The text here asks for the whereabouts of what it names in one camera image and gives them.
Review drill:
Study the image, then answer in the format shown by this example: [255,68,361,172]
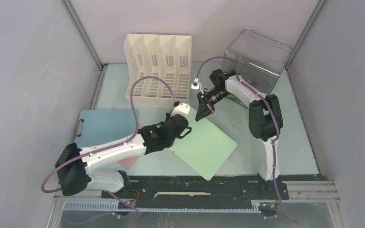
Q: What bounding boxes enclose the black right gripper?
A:
[196,88,231,121]

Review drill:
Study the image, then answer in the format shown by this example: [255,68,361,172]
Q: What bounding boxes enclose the green clipboard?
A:
[170,108,237,181]

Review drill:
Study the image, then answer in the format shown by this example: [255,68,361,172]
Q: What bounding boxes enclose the transparent grey drawer box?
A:
[221,29,293,95]

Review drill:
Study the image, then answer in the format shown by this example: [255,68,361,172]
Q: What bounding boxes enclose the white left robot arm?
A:
[55,114,192,198]

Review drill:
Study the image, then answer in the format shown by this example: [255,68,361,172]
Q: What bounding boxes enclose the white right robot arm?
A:
[191,69,283,199]

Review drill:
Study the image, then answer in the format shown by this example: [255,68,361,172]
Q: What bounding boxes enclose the pink paper sheet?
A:
[118,125,140,169]

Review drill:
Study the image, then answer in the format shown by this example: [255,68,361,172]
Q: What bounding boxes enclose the white file organizer rack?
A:
[124,34,192,108]

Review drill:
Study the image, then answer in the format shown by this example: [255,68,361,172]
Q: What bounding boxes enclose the blue clipboard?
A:
[74,108,136,148]

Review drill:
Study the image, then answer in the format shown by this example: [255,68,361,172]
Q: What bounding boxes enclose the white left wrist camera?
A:
[170,101,191,118]

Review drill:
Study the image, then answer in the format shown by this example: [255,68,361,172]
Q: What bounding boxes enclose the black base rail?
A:
[114,175,289,210]

